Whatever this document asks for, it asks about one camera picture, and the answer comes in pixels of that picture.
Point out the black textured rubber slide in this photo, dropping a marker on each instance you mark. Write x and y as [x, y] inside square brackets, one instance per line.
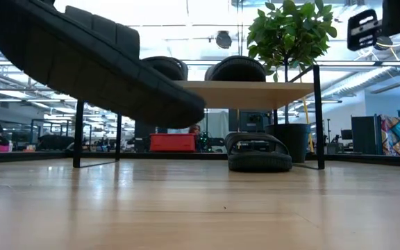
[236, 69]
[167, 67]
[259, 161]

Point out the black plant pot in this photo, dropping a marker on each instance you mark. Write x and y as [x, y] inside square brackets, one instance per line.
[290, 139]

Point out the round dark ceiling lamp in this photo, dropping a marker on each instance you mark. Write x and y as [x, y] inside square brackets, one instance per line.
[223, 40]
[384, 44]

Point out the silver grey cover sheet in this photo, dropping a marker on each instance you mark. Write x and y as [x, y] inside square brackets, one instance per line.
[217, 123]

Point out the horizontal black frame bar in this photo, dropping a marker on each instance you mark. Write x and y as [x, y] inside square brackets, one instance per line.
[359, 63]

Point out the black partition panel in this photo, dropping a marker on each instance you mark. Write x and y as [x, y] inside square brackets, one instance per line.
[365, 133]

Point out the green leafy potted tree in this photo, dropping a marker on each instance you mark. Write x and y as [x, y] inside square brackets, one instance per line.
[290, 31]

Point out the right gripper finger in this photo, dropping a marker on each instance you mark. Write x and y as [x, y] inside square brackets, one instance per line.
[354, 41]

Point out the wooden shelf with black legs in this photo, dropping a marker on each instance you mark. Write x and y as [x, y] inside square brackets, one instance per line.
[248, 93]

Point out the black slide with segmented sole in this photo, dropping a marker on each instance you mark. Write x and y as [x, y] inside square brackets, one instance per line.
[82, 69]

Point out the wide black panel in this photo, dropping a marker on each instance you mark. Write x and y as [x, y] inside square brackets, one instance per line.
[144, 137]

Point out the red plastic bin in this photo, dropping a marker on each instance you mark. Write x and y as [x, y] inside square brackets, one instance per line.
[172, 143]

